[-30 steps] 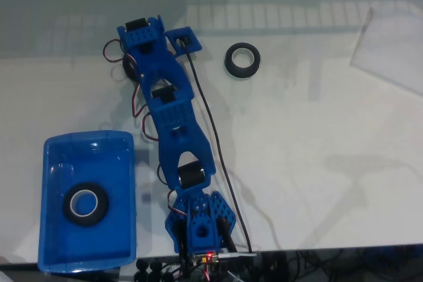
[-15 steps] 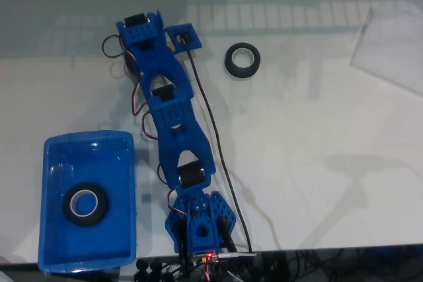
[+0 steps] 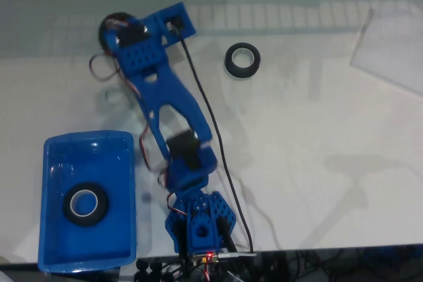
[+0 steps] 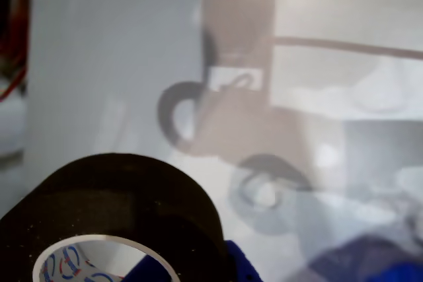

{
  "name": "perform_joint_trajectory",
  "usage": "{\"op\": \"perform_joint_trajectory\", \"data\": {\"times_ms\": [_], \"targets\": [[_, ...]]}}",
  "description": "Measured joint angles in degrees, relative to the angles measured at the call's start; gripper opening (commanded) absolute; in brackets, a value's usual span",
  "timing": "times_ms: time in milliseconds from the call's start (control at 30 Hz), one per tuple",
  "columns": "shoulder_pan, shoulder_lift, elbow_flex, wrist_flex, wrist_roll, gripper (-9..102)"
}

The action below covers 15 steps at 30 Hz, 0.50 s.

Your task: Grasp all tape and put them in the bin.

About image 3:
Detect black tape roll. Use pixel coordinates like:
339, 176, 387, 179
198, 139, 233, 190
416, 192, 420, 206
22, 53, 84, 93
62, 182, 110, 229
98, 12, 139, 52
224, 42, 262, 79

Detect blue plastic bin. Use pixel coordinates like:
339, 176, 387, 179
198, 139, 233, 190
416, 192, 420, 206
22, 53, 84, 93
37, 129, 137, 275

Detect black clamp knob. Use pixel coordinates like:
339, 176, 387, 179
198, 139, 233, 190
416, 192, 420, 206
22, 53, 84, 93
148, 261, 163, 282
135, 260, 149, 282

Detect controller board with red light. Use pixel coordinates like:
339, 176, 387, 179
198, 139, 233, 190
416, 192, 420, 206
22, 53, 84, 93
191, 251, 221, 265

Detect clear acrylic sheet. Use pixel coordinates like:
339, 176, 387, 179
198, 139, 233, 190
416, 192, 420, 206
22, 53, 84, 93
349, 6, 423, 95

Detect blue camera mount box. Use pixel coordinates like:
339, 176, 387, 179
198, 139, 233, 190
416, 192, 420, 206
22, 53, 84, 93
155, 1, 198, 48

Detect black camera cable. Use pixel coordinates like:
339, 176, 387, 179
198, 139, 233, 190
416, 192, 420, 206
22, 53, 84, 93
170, 24, 257, 256

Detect tangled black cables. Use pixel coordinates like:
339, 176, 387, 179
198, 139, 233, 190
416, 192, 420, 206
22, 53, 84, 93
260, 248, 423, 282

